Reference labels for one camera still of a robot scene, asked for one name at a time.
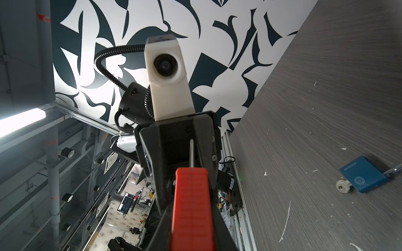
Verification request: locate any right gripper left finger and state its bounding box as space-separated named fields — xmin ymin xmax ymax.
xmin=146 ymin=204 xmax=173 ymax=251

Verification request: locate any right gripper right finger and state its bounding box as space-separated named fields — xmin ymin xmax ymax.
xmin=210 ymin=201 xmax=238 ymax=251

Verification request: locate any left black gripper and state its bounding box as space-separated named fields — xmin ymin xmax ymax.
xmin=134 ymin=111 xmax=222 ymax=213

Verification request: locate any red padlock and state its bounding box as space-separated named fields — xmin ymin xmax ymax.
xmin=170 ymin=139 xmax=215 ymax=251

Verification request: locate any blue padlock far left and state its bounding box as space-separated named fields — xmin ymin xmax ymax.
xmin=335 ymin=156 xmax=402 ymax=193

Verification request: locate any ceiling light strip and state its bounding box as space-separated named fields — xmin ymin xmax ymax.
xmin=1 ymin=108 xmax=46 ymax=137

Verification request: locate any black corrugated cable left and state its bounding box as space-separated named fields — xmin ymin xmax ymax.
xmin=94 ymin=43 xmax=156 ymax=120

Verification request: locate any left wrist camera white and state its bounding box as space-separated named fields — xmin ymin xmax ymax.
xmin=144 ymin=35 xmax=195 ymax=121

